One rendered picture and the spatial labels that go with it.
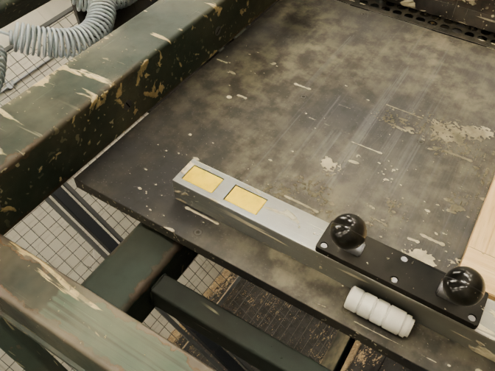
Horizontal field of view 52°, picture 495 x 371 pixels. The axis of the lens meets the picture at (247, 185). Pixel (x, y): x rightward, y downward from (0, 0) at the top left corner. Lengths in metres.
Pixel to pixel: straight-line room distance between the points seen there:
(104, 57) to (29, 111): 0.15
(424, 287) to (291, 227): 0.17
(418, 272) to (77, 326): 0.39
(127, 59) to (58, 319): 0.42
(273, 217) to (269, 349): 0.17
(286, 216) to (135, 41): 0.39
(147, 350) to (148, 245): 0.21
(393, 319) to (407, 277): 0.05
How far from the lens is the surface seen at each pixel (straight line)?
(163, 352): 0.56
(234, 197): 0.68
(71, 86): 0.79
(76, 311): 0.60
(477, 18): 1.19
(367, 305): 0.62
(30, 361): 1.18
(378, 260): 0.63
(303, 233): 0.65
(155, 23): 0.91
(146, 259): 0.72
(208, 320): 0.69
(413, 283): 0.63
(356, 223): 0.52
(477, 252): 0.72
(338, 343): 1.78
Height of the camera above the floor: 1.72
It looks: 12 degrees down
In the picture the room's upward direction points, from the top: 42 degrees counter-clockwise
